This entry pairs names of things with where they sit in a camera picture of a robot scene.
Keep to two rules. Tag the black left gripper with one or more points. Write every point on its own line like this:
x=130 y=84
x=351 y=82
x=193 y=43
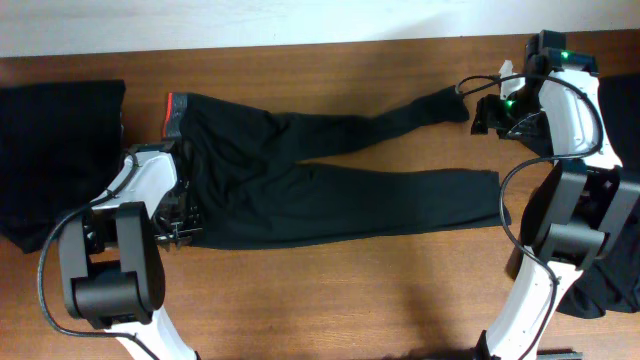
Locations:
x=184 y=235

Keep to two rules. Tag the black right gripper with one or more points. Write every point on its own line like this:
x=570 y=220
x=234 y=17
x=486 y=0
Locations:
x=488 y=117

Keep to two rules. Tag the black leggings red waistband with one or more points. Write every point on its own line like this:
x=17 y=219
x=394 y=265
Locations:
x=259 y=181

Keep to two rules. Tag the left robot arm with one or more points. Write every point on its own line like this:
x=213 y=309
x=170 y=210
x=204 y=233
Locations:
x=109 y=254

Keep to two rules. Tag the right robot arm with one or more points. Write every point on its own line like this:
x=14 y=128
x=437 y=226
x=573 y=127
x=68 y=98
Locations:
x=563 y=85

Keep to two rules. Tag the folded black clothes stack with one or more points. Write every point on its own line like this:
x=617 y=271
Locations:
x=60 y=147

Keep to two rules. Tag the black clothes pile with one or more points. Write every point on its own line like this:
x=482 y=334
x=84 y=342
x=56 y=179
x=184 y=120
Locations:
x=610 y=270

